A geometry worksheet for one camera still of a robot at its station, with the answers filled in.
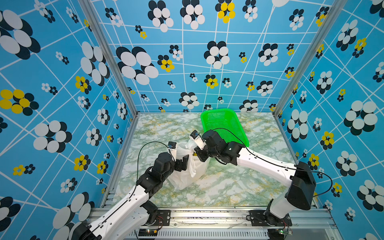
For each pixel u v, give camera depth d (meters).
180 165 0.69
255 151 0.76
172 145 0.67
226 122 1.15
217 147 0.58
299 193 0.41
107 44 0.82
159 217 0.73
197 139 0.67
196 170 0.71
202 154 0.68
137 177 0.55
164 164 0.57
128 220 0.57
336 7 0.68
